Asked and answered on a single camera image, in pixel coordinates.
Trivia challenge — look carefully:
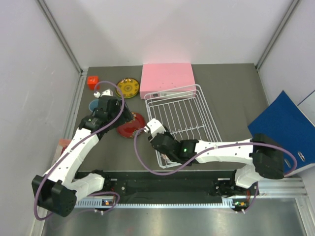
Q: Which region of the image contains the red floral plate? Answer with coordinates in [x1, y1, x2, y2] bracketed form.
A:
[116, 112, 146, 138]

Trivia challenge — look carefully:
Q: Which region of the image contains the yellow patterned plate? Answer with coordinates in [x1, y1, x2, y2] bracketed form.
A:
[117, 78, 140, 99]

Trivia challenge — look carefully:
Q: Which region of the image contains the light blue plastic cup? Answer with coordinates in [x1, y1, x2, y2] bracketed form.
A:
[89, 99, 98, 112]

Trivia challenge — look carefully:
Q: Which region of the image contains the red white patterned bowl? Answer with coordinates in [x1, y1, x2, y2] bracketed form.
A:
[161, 154, 169, 160]

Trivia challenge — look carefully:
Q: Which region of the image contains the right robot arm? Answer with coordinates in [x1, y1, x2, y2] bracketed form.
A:
[145, 118, 284, 189]

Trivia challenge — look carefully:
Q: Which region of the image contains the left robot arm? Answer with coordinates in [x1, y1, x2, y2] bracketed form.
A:
[31, 89, 134, 217]

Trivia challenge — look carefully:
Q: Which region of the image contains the pink binder box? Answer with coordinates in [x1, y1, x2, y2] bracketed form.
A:
[140, 63, 195, 100]

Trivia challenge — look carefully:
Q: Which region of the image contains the red cube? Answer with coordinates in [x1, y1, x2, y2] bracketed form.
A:
[87, 75, 99, 90]

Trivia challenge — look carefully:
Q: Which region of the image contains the white wire dish rack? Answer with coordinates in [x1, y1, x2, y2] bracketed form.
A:
[144, 84, 222, 170]

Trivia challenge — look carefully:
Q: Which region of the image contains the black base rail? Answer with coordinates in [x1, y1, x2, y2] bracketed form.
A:
[83, 169, 261, 199]

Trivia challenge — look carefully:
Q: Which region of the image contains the grey cable duct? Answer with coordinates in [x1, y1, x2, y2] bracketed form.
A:
[73, 198, 249, 209]

